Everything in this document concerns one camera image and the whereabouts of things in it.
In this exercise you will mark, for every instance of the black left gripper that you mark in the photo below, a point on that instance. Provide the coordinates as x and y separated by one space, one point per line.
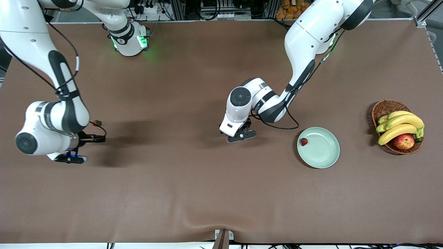
247 123

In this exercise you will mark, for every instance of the pale green round plate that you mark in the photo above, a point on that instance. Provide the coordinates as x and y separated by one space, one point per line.
322 148

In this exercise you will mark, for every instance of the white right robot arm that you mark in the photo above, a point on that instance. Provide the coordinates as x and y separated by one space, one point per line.
31 34

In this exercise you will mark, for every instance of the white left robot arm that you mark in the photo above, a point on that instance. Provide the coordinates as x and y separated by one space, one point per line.
304 34

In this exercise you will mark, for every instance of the white terminal block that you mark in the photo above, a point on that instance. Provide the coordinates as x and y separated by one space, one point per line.
228 16

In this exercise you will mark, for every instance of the white power strip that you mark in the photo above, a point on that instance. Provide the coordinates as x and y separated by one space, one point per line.
150 9

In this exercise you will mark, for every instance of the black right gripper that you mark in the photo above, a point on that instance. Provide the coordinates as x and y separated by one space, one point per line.
84 139

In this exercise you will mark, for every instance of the yellow banana bunch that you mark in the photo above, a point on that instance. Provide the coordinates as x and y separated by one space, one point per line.
401 120

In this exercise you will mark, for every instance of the aluminium frame post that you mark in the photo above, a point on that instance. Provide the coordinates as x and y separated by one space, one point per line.
427 14

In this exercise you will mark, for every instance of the brown wicker basket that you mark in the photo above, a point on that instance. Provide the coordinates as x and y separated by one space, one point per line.
387 108

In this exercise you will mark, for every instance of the red apple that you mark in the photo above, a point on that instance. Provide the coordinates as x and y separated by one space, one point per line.
404 141

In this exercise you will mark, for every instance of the bag of orange buns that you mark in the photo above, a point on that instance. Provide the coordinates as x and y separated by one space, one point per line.
287 10

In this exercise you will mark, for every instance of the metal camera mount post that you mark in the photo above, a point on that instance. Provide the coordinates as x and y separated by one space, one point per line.
221 240

